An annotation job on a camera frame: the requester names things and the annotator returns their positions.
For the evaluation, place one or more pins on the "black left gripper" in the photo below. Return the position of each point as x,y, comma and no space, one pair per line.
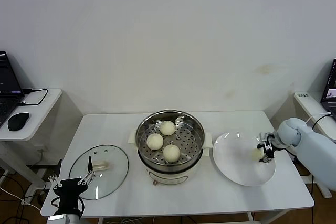
69,189

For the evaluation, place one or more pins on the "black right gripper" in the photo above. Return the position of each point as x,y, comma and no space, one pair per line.
269,150

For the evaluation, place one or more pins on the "white steamed baozi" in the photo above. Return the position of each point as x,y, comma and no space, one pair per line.
155,141
256,155
171,153
167,128

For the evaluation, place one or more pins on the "round glass pot lid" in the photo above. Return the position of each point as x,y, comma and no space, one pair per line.
110,182

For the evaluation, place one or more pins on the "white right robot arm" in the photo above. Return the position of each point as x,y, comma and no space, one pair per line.
315,150

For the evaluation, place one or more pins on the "steel steamer basket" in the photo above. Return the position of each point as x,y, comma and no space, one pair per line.
191,140

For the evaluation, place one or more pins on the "white round plate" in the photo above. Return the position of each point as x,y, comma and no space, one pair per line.
231,155

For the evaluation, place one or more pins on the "white side table with label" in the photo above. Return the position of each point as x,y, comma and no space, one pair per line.
302,103

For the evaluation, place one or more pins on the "white side table with mouse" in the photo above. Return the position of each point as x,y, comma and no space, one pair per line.
44,113

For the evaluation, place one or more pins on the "small printed table label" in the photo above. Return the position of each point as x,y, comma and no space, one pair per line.
303,95

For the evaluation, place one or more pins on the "black computer mouse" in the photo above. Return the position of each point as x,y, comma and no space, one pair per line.
19,121

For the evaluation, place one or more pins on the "black laptop without mouse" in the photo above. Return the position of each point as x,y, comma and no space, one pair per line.
331,95

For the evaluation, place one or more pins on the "white electric cooker base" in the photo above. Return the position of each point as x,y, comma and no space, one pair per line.
170,175

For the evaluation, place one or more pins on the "black laptop with mouse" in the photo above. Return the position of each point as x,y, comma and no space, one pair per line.
8,77

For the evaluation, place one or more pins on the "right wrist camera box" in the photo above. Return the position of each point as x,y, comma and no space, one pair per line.
263,136

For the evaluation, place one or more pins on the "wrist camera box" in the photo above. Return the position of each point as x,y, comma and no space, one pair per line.
263,136
56,218

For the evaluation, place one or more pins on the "white wall socket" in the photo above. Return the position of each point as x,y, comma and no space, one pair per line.
42,148

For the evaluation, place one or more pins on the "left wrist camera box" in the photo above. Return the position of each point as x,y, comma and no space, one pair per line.
56,218

